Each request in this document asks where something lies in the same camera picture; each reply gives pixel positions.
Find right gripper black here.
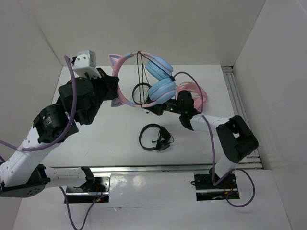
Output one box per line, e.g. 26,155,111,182
143,91,184,116

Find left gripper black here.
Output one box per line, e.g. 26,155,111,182
82,67,118,125

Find pink blue cat-ear headphones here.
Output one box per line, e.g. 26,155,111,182
109,51,177,108

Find thin black headphone cable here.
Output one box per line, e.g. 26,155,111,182
136,51,175,113

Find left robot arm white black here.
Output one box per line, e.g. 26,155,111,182
0,68,119,198

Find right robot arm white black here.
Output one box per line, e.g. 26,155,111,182
151,91,259,188

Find black headphones far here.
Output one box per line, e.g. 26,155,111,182
132,82,151,105

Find black headphones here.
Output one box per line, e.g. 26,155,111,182
139,123,174,151
132,82,151,105

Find black headphones near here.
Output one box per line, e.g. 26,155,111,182
139,123,174,151

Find pink gaming headset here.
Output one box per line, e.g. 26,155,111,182
176,82,208,112

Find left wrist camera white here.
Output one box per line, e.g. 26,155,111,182
72,50,101,80

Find aluminium front rail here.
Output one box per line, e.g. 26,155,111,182
49,162,262,174

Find aluminium side rail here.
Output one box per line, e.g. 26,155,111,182
221,66,263,170

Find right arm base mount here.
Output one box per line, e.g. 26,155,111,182
190,174,240,201

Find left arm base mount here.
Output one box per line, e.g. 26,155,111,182
65,173,111,204

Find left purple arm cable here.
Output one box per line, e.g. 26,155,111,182
0,55,108,230

